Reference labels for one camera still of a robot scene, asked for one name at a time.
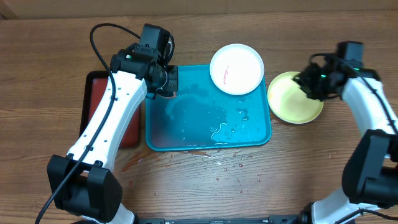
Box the white plate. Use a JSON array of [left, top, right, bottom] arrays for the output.
[[210, 44, 265, 95]]

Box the teal plastic tray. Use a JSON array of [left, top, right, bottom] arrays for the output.
[[146, 65, 272, 151]]

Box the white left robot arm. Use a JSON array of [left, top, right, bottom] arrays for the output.
[[36, 44, 178, 223]]

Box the yellow plate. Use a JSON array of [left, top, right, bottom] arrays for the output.
[[267, 72, 323, 124]]

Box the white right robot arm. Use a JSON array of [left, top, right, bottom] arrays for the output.
[[293, 63, 397, 223]]

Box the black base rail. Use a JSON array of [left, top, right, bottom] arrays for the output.
[[134, 215, 312, 224]]

